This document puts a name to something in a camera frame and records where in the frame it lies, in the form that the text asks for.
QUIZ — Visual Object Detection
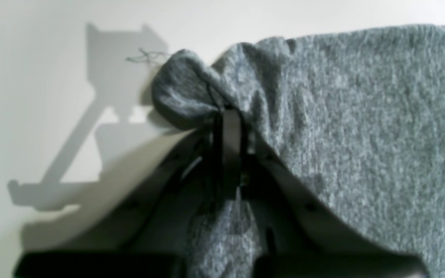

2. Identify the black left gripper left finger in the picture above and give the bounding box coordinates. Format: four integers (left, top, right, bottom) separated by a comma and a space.
14, 110, 242, 278

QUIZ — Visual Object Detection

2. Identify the grey long-sleeve T-shirt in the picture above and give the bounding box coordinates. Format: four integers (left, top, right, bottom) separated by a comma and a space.
151, 25, 445, 278

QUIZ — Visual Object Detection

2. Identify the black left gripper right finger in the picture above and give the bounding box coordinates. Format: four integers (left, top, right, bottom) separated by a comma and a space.
242, 131, 430, 278

